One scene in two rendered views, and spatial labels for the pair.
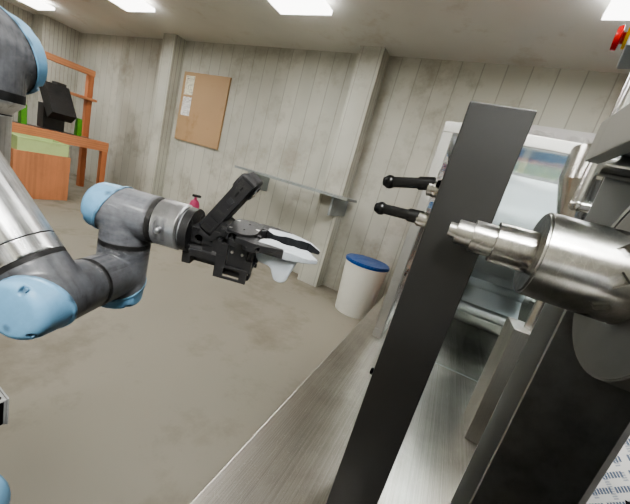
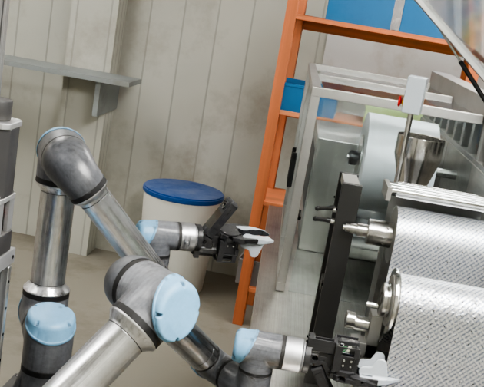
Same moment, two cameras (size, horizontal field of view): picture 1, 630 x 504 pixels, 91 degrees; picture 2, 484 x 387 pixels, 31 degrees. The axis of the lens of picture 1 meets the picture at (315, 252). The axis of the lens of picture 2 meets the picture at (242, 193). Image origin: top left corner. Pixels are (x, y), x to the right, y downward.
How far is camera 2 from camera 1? 188 cm
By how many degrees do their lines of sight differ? 20
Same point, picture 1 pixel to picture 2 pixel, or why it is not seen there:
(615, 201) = (394, 201)
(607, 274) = (382, 236)
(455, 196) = (343, 213)
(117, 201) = (162, 231)
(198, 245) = (203, 246)
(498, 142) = (353, 196)
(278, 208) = not seen: outside the picture
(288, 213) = not seen: outside the picture
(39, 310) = not seen: hidden behind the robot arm
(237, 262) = (230, 251)
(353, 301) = (174, 266)
